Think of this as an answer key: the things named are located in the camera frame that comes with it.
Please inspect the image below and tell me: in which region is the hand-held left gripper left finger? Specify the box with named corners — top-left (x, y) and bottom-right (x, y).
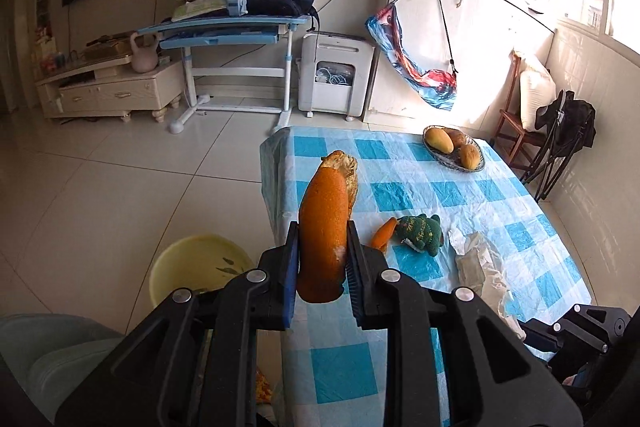
top-left (55, 222), bottom-right (301, 427)

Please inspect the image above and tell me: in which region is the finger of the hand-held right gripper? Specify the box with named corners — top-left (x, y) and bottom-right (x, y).
top-left (517, 318), bottom-right (568, 353)
top-left (560, 304), bottom-right (632, 333)

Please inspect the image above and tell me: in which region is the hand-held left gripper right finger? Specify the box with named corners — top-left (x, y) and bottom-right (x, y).
top-left (345, 222), bottom-right (586, 427)

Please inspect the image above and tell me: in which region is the small orange carrot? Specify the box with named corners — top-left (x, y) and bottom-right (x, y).
top-left (370, 217), bottom-right (398, 253)

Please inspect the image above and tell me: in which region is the green plush toy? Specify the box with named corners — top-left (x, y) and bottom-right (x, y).
top-left (395, 213), bottom-right (445, 256)

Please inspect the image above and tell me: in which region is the white plastic bag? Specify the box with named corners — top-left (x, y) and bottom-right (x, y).
top-left (447, 227), bottom-right (526, 338)

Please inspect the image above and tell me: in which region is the yellow plastic basin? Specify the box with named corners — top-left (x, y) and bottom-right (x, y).
top-left (149, 234), bottom-right (258, 308)

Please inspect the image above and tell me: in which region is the blue checked tablecloth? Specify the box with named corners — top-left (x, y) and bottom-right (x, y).
top-left (260, 124), bottom-right (595, 413)

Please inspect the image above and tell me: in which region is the wicker fruit basket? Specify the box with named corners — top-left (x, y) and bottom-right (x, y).
top-left (422, 125), bottom-right (486, 172)

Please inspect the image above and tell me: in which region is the speckled yellow mango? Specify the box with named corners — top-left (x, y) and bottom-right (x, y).
top-left (459, 144), bottom-right (481, 170)

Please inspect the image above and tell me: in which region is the black folding chair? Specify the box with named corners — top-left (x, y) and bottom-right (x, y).
top-left (520, 90), bottom-right (597, 202)

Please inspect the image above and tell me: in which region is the wooden chair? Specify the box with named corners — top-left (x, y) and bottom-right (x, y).
top-left (494, 52), bottom-right (546, 172)

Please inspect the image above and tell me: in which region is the colourful printed hanging bag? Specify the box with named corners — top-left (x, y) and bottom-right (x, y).
top-left (365, 0), bottom-right (460, 112)

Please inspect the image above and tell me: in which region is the white air purifier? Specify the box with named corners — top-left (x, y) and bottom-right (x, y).
top-left (298, 32), bottom-right (376, 120)

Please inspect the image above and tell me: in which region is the white pillow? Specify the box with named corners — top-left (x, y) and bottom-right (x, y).
top-left (512, 49), bottom-right (557, 130)

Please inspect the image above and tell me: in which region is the pale blue cloth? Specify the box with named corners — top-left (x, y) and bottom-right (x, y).
top-left (0, 314), bottom-right (126, 427)

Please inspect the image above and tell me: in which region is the blue white study desk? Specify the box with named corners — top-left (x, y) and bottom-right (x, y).
top-left (137, 14), bottom-right (312, 135)

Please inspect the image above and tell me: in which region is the cream television cabinet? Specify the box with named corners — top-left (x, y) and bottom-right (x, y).
top-left (34, 57), bottom-right (185, 125)

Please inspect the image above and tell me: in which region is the pink kettlebell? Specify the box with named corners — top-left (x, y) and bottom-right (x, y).
top-left (130, 32), bottom-right (162, 72)

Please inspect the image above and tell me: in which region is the white cabinet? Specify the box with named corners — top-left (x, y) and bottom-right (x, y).
top-left (362, 0), bottom-right (557, 130)

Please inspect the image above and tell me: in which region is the open green book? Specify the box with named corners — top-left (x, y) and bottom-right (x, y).
top-left (171, 0), bottom-right (231, 22)

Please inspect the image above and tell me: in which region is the brown tray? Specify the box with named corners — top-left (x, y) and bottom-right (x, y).
top-left (82, 34), bottom-right (133, 60)

